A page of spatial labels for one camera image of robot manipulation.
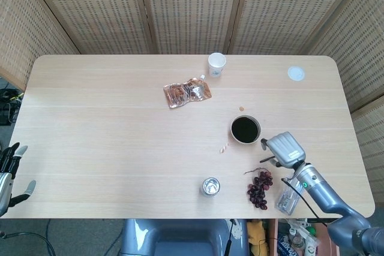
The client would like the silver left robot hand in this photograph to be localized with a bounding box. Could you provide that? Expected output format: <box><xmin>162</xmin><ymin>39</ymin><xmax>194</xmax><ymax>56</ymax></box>
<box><xmin>0</xmin><ymin>143</ymin><xmax>37</xmax><ymax>216</ymax></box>

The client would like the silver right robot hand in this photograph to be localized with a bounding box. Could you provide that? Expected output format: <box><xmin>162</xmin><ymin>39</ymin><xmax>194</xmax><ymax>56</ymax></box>
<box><xmin>260</xmin><ymin>131</ymin><xmax>307</xmax><ymax>168</ymax></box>

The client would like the bunch of dark red grapes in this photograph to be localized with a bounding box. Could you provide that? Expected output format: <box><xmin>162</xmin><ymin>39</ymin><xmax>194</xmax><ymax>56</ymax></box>
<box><xmin>244</xmin><ymin>167</ymin><xmax>275</xmax><ymax>210</ymax></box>

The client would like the white round lid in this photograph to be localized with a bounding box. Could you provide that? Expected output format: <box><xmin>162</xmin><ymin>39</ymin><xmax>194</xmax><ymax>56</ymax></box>
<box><xmin>287</xmin><ymin>65</ymin><xmax>307</xmax><ymax>82</ymax></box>

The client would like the black equipment on floor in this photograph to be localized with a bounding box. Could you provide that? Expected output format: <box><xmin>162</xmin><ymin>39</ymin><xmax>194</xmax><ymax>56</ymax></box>
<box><xmin>0</xmin><ymin>87</ymin><xmax>24</xmax><ymax>125</ymax></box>

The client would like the blue aluminium drink can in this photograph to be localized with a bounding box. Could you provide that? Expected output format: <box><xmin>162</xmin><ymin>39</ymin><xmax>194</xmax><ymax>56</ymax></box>
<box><xmin>200</xmin><ymin>176</ymin><xmax>222</xmax><ymax>198</ymax></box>

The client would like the brown box of clutter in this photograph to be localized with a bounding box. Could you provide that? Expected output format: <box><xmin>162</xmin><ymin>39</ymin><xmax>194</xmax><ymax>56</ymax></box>
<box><xmin>268</xmin><ymin>218</ymin><xmax>340</xmax><ymax>256</ymax></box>

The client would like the yellow plush toy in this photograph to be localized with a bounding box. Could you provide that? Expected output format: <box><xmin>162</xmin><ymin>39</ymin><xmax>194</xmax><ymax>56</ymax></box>
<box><xmin>247</xmin><ymin>219</ymin><xmax>270</xmax><ymax>256</ymax></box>

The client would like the white paper cup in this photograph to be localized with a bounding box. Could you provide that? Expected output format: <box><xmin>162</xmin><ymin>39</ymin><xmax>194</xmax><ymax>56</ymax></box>
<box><xmin>207</xmin><ymin>52</ymin><xmax>227</xmax><ymax>79</ymax></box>

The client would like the brown spouted food pouch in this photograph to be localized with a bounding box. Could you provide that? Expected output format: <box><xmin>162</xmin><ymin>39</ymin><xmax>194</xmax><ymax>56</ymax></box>
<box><xmin>163</xmin><ymin>74</ymin><xmax>213</xmax><ymax>110</ymax></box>

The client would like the grey robot torso base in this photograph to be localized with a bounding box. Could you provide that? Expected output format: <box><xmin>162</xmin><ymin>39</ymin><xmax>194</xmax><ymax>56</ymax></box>
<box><xmin>119</xmin><ymin>218</ymin><xmax>250</xmax><ymax>256</ymax></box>

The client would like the woven bamboo folding screen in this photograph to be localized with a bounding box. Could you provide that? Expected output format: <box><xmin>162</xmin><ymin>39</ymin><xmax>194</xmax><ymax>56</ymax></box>
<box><xmin>0</xmin><ymin>0</ymin><xmax>384</xmax><ymax>191</ymax></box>

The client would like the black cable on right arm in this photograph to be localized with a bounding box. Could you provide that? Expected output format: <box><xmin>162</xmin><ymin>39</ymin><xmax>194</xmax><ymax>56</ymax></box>
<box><xmin>281</xmin><ymin>177</ymin><xmax>329</xmax><ymax>225</ymax></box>

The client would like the black cable on floor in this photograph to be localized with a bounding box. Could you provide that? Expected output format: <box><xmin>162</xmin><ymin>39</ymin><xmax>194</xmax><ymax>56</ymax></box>
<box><xmin>0</xmin><ymin>219</ymin><xmax>57</xmax><ymax>256</ymax></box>

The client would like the white perforated metal bracket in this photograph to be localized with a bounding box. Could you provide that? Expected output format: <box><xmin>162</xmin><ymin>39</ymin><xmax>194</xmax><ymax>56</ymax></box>
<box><xmin>229</xmin><ymin>219</ymin><xmax>244</xmax><ymax>241</ymax></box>

